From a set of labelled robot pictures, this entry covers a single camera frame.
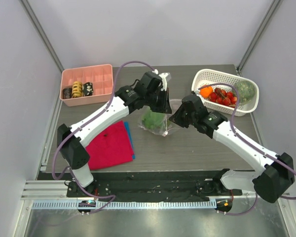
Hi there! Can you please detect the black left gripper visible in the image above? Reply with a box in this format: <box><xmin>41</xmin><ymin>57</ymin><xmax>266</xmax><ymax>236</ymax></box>
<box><xmin>146</xmin><ymin>88</ymin><xmax>173</xmax><ymax>114</ymax></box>

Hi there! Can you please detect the green fake lettuce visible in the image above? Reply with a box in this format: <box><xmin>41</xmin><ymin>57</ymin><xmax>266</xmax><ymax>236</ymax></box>
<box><xmin>141</xmin><ymin>109</ymin><xmax>166</xmax><ymax>130</ymax></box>

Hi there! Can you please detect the clear zip top bag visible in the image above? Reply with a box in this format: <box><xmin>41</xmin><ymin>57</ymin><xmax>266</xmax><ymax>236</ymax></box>
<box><xmin>138</xmin><ymin>99</ymin><xmax>181</xmax><ymax>137</ymax></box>

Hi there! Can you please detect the orange fake orange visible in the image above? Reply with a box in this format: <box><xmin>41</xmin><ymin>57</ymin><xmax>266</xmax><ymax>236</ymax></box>
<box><xmin>199</xmin><ymin>86</ymin><xmax>213</xmax><ymax>98</ymax></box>

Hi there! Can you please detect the red yellow lychee bunch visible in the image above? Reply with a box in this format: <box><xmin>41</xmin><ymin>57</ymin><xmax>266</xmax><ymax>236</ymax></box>
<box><xmin>209</xmin><ymin>87</ymin><xmax>238</xmax><ymax>107</ymax></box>

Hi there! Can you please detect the green netted fake melon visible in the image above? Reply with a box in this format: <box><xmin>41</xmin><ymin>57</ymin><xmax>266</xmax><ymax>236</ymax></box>
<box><xmin>234</xmin><ymin>80</ymin><xmax>256</xmax><ymax>104</ymax></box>

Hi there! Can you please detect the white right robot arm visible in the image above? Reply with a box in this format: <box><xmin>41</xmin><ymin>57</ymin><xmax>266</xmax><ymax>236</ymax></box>
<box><xmin>169</xmin><ymin>94</ymin><xmax>295</xmax><ymax>203</ymax></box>

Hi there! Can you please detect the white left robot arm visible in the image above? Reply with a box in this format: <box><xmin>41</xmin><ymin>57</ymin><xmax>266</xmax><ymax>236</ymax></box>
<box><xmin>57</xmin><ymin>72</ymin><xmax>172</xmax><ymax>197</ymax></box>

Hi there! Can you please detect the blue folded cloth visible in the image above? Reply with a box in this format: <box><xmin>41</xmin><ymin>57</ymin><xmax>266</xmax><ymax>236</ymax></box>
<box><xmin>122</xmin><ymin>121</ymin><xmax>135</xmax><ymax>163</ymax></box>

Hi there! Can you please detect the white perforated plastic basket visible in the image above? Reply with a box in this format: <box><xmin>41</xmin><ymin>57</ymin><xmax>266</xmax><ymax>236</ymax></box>
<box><xmin>191</xmin><ymin>69</ymin><xmax>259</xmax><ymax>117</ymax></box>

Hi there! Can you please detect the pink compartment tray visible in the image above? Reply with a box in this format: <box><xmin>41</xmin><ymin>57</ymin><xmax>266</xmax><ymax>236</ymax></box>
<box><xmin>59</xmin><ymin>64</ymin><xmax>113</xmax><ymax>107</ymax></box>

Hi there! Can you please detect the red folded cloth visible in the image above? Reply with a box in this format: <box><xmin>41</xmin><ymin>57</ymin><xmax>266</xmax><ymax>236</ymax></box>
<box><xmin>86</xmin><ymin>121</ymin><xmax>125</xmax><ymax>170</ymax></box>

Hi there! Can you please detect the black white patterned item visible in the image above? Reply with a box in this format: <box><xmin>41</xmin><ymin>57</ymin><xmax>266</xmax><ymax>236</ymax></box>
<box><xmin>82</xmin><ymin>82</ymin><xmax>93</xmax><ymax>96</ymax></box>

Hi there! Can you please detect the yellow spiral item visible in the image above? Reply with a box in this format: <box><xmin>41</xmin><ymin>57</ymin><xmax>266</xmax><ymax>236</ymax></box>
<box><xmin>72</xmin><ymin>81</ymin><xmax>83</xmax><ymax>98</ymax></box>

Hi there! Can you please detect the dark brown round item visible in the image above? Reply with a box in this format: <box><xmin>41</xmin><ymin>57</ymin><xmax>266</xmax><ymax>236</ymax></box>
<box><xmin>62</xmin><ymin>88</ymin><xmax>72</xmax><ymax>99</ymax></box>

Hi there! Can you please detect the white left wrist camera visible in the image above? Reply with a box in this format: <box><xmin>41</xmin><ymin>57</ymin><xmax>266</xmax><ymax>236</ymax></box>
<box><xmin>152</xmin><ymin>69</ymin><xmax>171</xmax><ymax>91</ymax></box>

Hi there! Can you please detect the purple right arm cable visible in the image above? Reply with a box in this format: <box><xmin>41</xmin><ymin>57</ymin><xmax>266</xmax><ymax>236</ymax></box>
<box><xmin>197</xmin><ymin>83</ymin><xmax>296</xmax><ymax>216</ymax></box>

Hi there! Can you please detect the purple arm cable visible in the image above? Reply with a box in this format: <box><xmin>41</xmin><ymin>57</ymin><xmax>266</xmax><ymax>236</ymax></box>
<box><xmin>51</xmin><ymin>61</ymin><xmax>158</xmax><ymax>214</ymax></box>
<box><xmin>197</xmin><ymin>83</ymin><xmax>296</xmax><ymax>216</ymax></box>

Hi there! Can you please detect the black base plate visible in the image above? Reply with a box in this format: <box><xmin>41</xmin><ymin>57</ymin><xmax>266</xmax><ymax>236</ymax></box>
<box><xmin>66</xmin><ymin>170</ymin><xmax>243</xmax><ymax>202</ymax></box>

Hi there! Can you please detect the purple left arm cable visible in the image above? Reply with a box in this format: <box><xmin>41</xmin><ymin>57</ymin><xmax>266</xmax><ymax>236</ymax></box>
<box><xmin>51</xmin><ymin>61</ymin><xmax>158</xmax><ymax>214</ymax></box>

